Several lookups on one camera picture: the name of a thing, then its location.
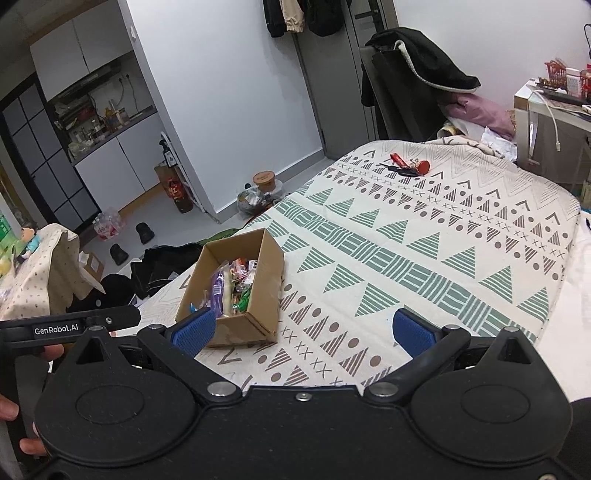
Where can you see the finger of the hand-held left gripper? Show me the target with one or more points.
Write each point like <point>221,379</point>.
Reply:
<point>124,317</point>

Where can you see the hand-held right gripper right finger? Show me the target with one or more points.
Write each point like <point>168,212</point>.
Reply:
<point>413,330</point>

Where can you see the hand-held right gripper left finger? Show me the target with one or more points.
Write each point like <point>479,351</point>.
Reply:
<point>194,330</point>

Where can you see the long purple snack packet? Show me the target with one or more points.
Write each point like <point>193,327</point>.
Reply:
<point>218,286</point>

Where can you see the brown cardboard box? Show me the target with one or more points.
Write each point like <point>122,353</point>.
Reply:
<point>263,277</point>

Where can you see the person's left hand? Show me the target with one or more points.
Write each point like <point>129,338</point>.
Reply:
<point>53,353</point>

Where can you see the dark cloth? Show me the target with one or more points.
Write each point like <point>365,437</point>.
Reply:
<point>99,291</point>

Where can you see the small cardboard box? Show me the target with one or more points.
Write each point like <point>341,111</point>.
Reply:
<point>92,265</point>

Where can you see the black bag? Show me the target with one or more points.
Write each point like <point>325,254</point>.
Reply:
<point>161,267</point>

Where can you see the beige dotted cloth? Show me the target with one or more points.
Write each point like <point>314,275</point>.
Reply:
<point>51,277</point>

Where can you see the black slipper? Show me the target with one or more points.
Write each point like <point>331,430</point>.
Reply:
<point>118,253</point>
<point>145,233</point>

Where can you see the pack of water bottles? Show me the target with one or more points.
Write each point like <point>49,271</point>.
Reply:
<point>108,226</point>

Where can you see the small toy figure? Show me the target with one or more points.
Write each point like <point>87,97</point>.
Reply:
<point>30,237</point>

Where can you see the green dinosaur rug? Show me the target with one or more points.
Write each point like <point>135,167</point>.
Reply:
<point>231,231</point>

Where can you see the red label cola bottle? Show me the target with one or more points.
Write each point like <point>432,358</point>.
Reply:
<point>178,194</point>

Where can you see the grey plastic bag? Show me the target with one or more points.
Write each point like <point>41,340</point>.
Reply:
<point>251,201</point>

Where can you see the brown paper bag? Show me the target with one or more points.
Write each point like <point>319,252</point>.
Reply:
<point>162,177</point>

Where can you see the white kitchen base cabinet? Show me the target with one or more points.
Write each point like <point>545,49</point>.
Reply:
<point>120,164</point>

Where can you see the white bed sheet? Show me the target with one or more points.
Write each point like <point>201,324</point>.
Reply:
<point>572,323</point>

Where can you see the red cylinder charm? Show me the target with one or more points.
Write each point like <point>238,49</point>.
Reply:
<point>422,167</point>

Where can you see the jar with bamboo lid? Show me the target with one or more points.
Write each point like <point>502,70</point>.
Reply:
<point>264,181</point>

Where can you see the black spray bottle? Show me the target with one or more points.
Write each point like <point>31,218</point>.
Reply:
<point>168,154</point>

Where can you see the black framed glass door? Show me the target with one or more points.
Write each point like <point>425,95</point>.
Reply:
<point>41,166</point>

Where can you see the kitchen bottles and jars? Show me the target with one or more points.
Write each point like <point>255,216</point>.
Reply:
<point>92,127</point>

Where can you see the white crumpled paper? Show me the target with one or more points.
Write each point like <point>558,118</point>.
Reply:
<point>496,143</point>

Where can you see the white side table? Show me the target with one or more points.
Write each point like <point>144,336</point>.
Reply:
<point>526,134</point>

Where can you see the pink garment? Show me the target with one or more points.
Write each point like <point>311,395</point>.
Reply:
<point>480,110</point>

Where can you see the black office chair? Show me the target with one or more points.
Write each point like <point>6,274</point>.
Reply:
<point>392,101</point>

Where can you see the range hood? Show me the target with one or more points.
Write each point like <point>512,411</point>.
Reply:
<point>87,85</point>

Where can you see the grey door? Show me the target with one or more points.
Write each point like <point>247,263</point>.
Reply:
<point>341,92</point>

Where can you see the white box with brown edge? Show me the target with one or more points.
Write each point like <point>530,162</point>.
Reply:
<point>524,97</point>

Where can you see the black fleece-lined jacket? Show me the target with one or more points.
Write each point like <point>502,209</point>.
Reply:
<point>425,60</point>

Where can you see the red toy basket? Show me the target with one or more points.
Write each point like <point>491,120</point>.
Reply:
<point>556,70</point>

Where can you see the black hanging jacket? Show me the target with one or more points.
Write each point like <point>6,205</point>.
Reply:
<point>274,18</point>

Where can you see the black hanging coat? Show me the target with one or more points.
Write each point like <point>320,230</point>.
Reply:
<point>325,16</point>

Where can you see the beige hanging garment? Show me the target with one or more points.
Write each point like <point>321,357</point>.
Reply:
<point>293,16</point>

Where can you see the white kitchen wall cabinet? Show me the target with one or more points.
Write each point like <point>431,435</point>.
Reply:
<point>78,50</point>

